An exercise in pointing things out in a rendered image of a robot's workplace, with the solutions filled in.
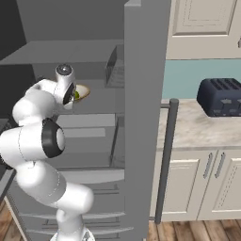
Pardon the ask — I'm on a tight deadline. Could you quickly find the grey fridge door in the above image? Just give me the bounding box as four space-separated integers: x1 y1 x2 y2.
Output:
104 0 172 241

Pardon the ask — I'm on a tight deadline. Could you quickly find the tan bowl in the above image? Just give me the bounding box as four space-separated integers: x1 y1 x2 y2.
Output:
72 84 91 102

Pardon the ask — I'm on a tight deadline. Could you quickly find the grey fridge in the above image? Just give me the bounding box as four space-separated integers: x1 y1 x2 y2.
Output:
0 0 126 241

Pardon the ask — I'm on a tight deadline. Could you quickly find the cream base cabinet door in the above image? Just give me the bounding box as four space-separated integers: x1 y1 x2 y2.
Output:
149 149 218 223
197 149 241 221

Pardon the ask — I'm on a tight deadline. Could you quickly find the dark blue toaster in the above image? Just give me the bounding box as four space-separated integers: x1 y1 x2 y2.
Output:
196 77 241 118

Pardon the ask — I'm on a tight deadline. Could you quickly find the dark grey fridge door handle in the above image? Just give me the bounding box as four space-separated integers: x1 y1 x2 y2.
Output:
154 98 180 225

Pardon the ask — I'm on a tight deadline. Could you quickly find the grey cabinet door handle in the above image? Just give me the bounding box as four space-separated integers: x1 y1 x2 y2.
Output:
214 152 227 179
202 152 214 180

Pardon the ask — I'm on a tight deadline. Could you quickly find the cream wall cabinet door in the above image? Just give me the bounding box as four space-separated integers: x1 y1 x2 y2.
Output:
166 0 241 61

